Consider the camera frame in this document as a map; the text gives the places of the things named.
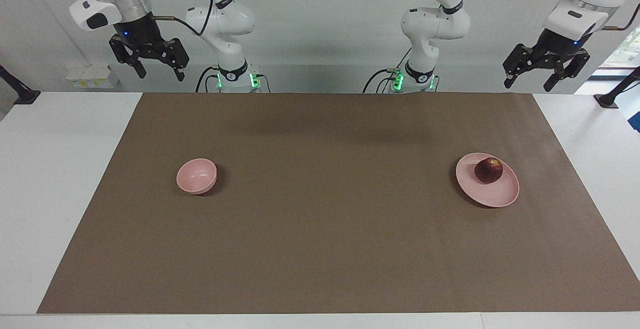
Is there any pink plate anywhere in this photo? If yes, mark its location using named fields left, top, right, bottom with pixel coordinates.
left=455, top=152, right=520, bottom=208

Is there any white power strip with plugs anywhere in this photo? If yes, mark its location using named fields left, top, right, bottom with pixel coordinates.
left=65, top=64, right=121, bottom=90

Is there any black arm base cable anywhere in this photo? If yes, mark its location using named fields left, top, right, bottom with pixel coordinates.
left=362, top=48, right=413, bottom=94
left=194, top=66, right=272, bottom=94

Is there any pink bowl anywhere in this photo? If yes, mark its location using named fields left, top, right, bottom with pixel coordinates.
left=176, top=158, right=218, bottom=195

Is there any black left arm base cable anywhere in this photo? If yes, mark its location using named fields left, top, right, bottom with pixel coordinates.
left=362, top=48, right=413, bottom=94

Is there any black clamp stand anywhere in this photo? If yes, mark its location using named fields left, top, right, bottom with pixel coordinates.
left=0, top=64, right=41, bottom=106
left=594, top=66, right=640, bottom=109

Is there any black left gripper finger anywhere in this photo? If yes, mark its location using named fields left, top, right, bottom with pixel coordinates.
left=503, top=43, right=534, bottom=89
left=543, top=52, right=591, bottom=93

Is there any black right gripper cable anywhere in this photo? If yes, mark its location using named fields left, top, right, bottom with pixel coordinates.
left=152, top=0, right=216, bottom=37

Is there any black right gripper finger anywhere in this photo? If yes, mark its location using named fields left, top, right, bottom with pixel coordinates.
left=109, top=35, right=148, bottom=80
left=162, top=38, right=191, bottom=83

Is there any brown table mat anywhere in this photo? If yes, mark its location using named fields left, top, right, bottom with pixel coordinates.
left=36, top=92, right=640, bottom=315

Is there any black right arm base cable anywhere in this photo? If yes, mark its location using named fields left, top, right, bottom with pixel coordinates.
left=194, top=66, right=272, bottom=94

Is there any dark red apple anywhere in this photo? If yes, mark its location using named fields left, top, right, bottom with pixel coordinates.
left=474, top=157, right=504, bottom=185

